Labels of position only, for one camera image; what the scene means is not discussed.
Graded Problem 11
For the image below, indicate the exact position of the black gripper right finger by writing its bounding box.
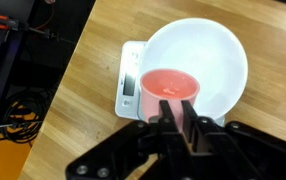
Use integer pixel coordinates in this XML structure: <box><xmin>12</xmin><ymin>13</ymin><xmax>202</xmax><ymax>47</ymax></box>
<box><xmin>181</xmin><ymin>101</ymin><xmax>250</xmax><ymax>180</ymax></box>

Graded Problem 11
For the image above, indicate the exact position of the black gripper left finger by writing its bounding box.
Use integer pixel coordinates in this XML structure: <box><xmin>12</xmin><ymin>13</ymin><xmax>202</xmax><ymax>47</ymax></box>
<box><xmin>159</xmin><ymin>100</ymin><xmax>196</xmax><ymax>180</ymax></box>

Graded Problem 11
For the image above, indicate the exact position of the pink plastic cup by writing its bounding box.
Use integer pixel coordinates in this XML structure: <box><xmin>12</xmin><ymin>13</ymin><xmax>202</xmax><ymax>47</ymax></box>
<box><xmin>140</xmin><ymin>69</ymin><xmax>200</xmax><ymax>130</ymax></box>

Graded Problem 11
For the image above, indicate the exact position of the white bowl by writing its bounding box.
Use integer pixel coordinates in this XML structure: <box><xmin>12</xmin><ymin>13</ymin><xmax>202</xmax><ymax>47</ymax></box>
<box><xmin>139</xmin><ymin>18</ymin><xmax>248</xmax><ymax>121</ymax></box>

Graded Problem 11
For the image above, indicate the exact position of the white kitchen scale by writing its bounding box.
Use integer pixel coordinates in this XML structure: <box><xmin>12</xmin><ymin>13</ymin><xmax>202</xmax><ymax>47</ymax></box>
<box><xmin>115</xmin><ymin>41</ymin><xmax>225</xmax><ymax>126</ymax></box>

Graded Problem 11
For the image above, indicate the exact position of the black coiled cable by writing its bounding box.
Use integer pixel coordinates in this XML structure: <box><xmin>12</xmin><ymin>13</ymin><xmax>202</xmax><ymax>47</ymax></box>
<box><xmin>0</xmin><ymin>89</ymin><xmax>56</xmax><ymax>144</ymax></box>

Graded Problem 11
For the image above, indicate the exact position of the orange handled clamp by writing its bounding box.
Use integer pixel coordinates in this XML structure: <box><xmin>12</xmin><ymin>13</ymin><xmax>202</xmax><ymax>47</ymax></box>
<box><xmin>0</xmin><ymin>15</ymin><xmax>73</xmax><ymax>44</ymax></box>

